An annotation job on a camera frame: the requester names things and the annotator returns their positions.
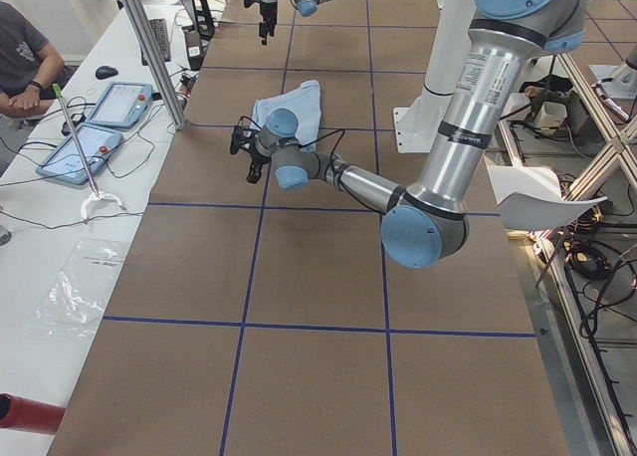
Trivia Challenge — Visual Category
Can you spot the blue teach pendant far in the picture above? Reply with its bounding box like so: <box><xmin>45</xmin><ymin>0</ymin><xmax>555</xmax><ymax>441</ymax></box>
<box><xmin>87</xmin><ymin>82</ymin><xmax>153</xmax><ymax>129</ymax></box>

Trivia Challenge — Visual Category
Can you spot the blue teach pendant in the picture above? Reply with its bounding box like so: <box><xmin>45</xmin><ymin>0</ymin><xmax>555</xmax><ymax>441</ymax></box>
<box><xmin>87</xmin><ymin>82</ymin><xmax>153</xmax><ymax>129</ymax></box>
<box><xmin>36</xmin><ymin>123</ymin><xmax>123</xmax><ymax>185</ymax></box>

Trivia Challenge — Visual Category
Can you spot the grey aluminium frame post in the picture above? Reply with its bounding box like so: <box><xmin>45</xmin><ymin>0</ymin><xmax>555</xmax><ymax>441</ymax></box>
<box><xmin>120</xmin><ymin>0</ymin><xmax>186</xmax><ymax>130</ymax></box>

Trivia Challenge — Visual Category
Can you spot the blue teach pendant near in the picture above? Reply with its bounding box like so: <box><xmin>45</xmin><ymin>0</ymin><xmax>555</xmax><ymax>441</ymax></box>
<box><xmin>36</xmin><ymin>123</ymin><xmax>123</xmax><ymax>185</ymax></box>

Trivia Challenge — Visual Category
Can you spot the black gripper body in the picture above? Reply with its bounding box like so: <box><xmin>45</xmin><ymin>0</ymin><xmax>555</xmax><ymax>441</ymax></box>
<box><xmin>248</xmin><ymin>145</ymin><xmax>271</xmax><ymax>175</ymax></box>
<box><xmin>259</xmin><ymin>0</ymin><xmax>277</xmax><ymax>36</ymax></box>

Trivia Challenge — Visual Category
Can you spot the black computer mouse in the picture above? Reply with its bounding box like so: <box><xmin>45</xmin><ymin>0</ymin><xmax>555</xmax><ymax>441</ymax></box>
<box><xmin>95</xmin><ymin>66</ymin><xmax>118</xmax><ymax>80</ymax></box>

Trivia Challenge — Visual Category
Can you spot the reacher grabber stick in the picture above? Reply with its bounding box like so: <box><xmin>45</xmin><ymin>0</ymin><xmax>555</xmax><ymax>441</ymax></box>
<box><xmin>52</xmin><ymin>83</ymin><xmax>126</xmax><ymax>222</ymax></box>

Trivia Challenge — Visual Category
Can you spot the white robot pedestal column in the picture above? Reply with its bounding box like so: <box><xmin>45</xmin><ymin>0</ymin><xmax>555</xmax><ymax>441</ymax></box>
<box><xmin>394</xmin><ymin>0</ymin><xmax>476</xmax><ymax>153</ymax></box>

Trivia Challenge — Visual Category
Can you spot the clear plastic bag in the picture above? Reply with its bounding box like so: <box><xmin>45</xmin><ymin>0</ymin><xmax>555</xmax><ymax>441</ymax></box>
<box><xmin>25</xmin><ymin>239</ymin><xmax>130</xmax><ymax>341</ymax></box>

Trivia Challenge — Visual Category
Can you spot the seated person dark shirt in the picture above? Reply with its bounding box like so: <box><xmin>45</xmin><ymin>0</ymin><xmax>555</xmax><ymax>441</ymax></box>
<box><xmin>1</xmin><ymin>2</ymin><xmax>74</xmax><ymax>118</ymax></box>

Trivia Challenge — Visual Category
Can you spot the light blue button shirt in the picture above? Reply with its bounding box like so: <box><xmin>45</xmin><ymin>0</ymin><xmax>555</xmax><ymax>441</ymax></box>
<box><xmin>252</xmin><ymin>80</ymin><xmax>321</xmax><ymax>151</ymax></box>

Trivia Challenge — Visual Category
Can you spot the red cylinder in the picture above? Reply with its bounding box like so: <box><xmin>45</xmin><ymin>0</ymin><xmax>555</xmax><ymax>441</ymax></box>
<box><xmin>1</xmin><ymin>393</ymin><xmax>66</xmax><ymax>435</ymax></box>

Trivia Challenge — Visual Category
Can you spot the black keyboard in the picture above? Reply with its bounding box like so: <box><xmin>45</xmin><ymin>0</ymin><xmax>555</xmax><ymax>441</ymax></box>
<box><xmin>148</xmin><ymin>19</ymin><xmax>171</xmax><ymax>62</ymax></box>

